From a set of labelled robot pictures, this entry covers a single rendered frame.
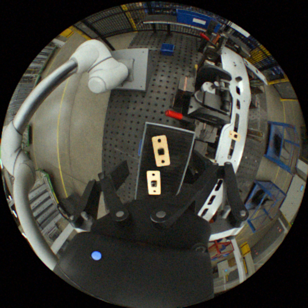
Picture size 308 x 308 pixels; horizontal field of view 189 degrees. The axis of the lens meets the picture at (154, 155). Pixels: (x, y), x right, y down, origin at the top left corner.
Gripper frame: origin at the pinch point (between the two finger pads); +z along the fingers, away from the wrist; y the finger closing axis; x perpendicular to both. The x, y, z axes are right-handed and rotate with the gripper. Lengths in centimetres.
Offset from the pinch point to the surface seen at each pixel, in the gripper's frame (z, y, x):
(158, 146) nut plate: 10.5, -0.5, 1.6
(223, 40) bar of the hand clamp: 9, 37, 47
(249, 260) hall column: -48, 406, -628
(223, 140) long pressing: 26.9, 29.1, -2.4
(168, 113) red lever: 11.1, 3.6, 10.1
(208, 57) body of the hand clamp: 30, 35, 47
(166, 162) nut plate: 10.5, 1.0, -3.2
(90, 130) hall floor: 127, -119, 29
